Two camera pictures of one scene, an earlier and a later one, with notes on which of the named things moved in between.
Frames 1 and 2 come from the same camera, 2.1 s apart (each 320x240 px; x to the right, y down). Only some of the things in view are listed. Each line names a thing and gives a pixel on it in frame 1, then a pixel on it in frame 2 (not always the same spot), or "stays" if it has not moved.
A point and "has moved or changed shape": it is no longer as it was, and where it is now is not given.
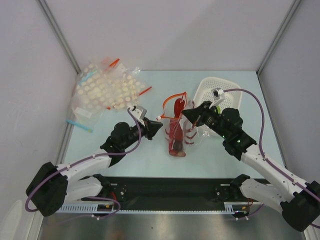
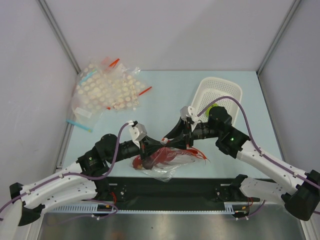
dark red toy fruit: [178, 145] has moved or changed shape
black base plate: [166, 193] stays
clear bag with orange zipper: [183, 134] to [163, 163]
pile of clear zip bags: [103, 85] stays
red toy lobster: [177, 131] has moved or changed shape
